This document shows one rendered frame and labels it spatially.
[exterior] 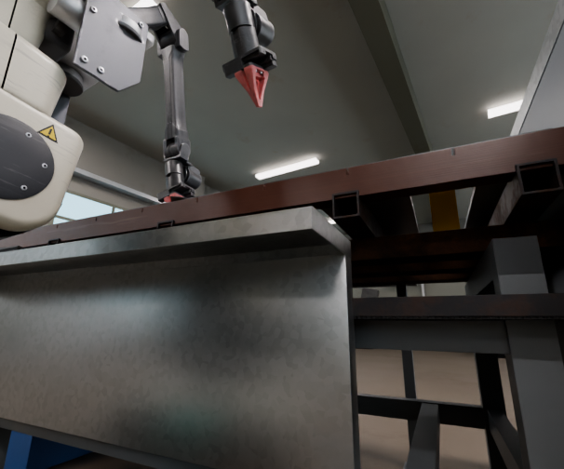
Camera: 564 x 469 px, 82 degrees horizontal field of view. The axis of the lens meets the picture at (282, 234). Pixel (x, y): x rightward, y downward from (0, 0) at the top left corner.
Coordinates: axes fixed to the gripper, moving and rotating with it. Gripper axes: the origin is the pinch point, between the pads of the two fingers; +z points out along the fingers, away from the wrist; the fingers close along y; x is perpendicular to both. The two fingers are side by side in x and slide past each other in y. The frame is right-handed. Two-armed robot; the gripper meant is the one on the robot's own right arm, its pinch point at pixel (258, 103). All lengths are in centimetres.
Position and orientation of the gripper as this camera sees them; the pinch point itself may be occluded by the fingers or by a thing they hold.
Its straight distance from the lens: 75.7
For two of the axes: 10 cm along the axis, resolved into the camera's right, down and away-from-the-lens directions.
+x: -4.9, 2.2, -8.5
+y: -8.5, 1.3, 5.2
